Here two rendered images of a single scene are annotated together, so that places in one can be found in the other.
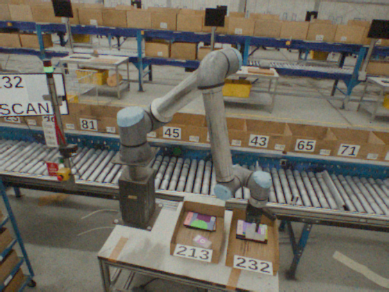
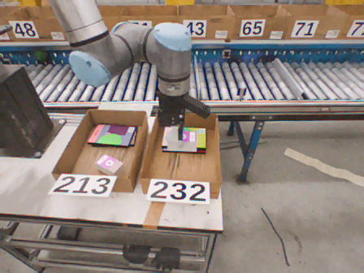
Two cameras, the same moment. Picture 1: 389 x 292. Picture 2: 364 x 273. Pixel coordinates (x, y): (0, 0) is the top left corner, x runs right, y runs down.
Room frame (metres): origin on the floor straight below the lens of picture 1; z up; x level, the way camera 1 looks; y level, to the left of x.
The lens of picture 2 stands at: (0.56, -0.31, 1.47)
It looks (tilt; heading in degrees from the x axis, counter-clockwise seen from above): 43 degrees down; 354
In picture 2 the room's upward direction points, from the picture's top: straight up
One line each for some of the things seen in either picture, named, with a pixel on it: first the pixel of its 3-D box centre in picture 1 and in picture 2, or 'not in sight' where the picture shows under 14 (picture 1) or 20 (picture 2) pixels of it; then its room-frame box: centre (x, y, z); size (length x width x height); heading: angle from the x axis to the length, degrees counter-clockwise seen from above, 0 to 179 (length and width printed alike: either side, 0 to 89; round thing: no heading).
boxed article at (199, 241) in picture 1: (201, 243); (110, 166); (1.15, -0.09, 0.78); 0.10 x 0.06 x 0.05; 54
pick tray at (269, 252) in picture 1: (252, 239); (184, 149); (1.19, -0.39, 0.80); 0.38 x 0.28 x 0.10; 169
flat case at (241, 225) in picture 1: (251, 229); (184, 136); (1.28, -0.40, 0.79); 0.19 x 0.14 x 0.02; 79
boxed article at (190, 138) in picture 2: (255, 233); (182, 140); (1.12, -0.37, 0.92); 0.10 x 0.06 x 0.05; 81
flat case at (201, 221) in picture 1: (200, 220); (113, 135); (1.34, -0.08, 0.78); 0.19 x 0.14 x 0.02; 76
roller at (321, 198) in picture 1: (317, 190); (269, 81); (1.82, -1.04, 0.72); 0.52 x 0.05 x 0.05; 175
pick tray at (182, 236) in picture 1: (199, 229); (108, 146); (1.25, -0.07, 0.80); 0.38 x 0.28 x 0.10; 171
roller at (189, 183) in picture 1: (191, 176); (113, 82); (1.92, 0.00, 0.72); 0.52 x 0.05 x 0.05; 175
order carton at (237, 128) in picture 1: (224, 131); (151, 23); (2.35, -0.28, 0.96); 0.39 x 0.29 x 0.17; 85
